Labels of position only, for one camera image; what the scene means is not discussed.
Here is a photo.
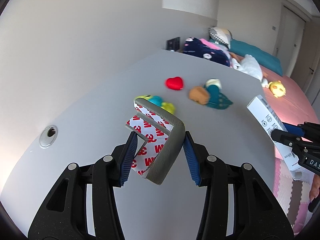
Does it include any yellow chick plush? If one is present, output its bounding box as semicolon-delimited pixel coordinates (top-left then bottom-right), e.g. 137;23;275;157
268;80;286;98

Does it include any silver desk cable grommet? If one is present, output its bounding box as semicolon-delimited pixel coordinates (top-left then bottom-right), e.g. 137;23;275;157
39;125;58;148

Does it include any pink grey foam floor mat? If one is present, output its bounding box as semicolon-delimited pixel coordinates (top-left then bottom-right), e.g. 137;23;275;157
273;158;313;235

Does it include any grey corner guard 3M tape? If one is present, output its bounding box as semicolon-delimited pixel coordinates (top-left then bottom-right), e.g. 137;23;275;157
126;98;185;185

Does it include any teal pillow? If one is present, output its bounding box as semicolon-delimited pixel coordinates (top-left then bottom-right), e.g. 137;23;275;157
208;38;284;77

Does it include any pink bed sheet mattress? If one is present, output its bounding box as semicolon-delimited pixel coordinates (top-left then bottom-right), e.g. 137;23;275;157
232;52;318;128

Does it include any black wall socket panel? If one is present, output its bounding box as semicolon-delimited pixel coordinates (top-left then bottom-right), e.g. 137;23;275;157
165;37;180;51

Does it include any grey room door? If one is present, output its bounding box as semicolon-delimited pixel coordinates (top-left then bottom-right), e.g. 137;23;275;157
274;5;305;61

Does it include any green blue frog toy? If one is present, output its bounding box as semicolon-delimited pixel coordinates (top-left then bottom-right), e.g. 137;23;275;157
135;95;176;114

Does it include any red heart toy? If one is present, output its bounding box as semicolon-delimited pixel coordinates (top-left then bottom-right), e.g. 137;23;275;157
165;76;184;90

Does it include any white medicine box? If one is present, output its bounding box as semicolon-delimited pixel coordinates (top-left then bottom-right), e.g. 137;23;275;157
247;95;311;182

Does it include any checkered grey pillow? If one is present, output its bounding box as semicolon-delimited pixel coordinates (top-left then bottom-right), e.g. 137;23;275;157
209;27;233;49

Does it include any navy patterned blanket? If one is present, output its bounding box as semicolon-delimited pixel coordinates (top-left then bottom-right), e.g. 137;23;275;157
183;37;231;67

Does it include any person's right hand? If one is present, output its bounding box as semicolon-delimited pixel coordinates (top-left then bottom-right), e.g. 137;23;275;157
308;174;320;212

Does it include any white goose plush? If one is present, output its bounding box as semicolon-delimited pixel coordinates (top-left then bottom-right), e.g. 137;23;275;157
231;53;268;87

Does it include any teal tape dispenser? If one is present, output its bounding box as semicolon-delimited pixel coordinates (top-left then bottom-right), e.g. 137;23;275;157
204;79;233;110

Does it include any brown bear cookie plush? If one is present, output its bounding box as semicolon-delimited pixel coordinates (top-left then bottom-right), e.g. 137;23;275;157
189;86;210;105

